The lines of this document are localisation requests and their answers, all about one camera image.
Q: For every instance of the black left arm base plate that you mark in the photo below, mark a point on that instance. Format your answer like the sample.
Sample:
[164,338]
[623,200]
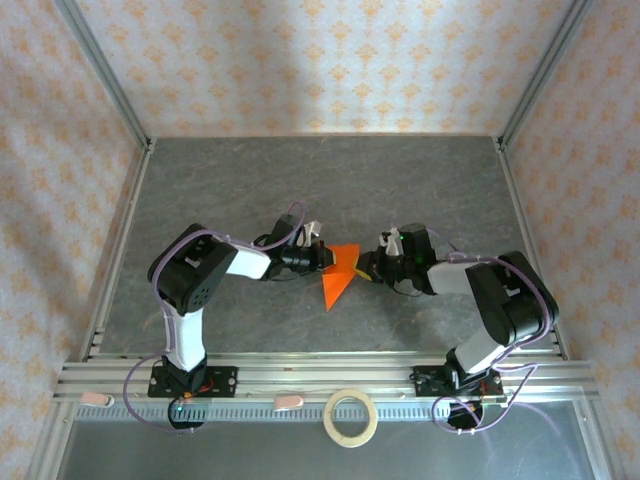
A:
[225,382]

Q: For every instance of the long aluminium base rail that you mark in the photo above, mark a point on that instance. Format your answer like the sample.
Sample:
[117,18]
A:
[310,372]

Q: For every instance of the aluminium frame post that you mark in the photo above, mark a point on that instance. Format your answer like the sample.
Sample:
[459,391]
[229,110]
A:
[545,75]
[107,75]

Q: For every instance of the pink clip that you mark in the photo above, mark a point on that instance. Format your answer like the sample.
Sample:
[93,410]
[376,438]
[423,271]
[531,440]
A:
[288,402]
[95,399]

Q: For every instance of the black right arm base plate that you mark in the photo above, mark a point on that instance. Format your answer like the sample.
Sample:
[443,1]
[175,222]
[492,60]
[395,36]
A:
[425,382]

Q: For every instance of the beige tape roll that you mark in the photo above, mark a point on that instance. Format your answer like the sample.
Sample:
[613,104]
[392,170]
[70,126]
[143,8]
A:
[332,425]

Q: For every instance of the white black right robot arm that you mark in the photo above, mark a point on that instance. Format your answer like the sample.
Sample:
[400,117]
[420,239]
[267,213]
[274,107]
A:
[450,277]

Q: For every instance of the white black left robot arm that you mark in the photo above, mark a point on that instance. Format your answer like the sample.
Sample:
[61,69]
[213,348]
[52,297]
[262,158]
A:
[247,262]

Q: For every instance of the grey metal shelf plate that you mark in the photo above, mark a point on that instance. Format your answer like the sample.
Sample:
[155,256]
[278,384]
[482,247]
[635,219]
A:
[250,455]

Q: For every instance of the orange cloth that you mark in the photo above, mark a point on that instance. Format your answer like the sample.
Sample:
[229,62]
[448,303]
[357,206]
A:
[340,275]

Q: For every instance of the aluminium table side rail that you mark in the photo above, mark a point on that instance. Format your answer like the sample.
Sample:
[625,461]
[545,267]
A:
[530,250]
[117,250]

